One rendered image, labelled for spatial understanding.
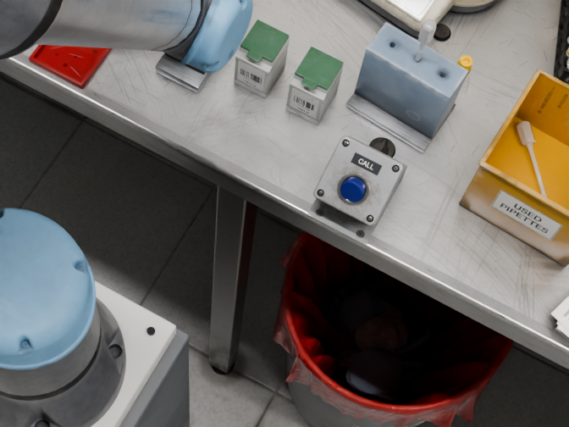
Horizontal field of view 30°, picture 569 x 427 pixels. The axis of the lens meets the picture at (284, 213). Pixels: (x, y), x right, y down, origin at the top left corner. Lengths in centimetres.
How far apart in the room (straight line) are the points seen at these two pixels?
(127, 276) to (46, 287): 120
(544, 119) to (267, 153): 30
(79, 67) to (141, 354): 34
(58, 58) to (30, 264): 42
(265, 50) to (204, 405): 96
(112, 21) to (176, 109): 51
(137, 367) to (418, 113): 40
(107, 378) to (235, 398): 98
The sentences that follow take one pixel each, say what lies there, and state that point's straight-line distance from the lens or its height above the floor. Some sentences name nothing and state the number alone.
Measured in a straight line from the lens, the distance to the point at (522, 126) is 119.
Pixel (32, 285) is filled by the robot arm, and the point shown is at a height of 113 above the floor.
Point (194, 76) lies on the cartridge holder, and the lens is 117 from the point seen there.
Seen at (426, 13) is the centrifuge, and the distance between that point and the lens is 121.
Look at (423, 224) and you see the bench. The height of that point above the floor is 87.
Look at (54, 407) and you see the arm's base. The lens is 96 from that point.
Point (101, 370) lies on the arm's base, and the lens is 97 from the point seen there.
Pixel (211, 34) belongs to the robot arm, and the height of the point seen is 120.
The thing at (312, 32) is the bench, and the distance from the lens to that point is 123.
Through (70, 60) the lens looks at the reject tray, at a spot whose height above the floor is 88.
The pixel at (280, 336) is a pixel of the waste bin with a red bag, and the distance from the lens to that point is 162.
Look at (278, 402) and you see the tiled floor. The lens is 195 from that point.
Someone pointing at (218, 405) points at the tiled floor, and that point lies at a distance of 195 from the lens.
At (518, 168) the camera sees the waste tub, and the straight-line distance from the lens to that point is 118.
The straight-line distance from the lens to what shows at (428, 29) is 105.
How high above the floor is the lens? 189
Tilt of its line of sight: 66 degrees down
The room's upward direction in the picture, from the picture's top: 11 degrees clockwise
